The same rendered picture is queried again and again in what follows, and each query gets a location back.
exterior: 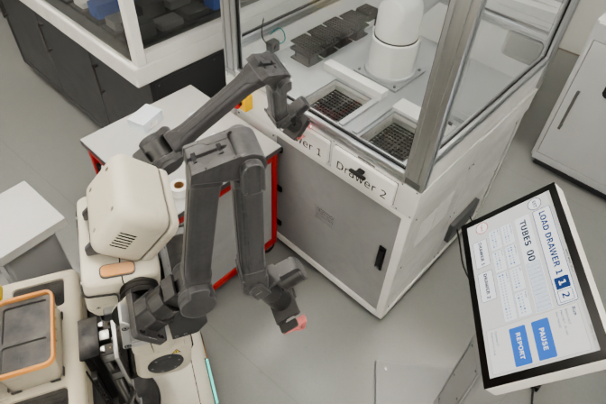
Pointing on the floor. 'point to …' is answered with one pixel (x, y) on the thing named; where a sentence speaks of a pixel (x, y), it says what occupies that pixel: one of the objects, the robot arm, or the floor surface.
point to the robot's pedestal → (29, 235)
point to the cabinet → (370, 221)
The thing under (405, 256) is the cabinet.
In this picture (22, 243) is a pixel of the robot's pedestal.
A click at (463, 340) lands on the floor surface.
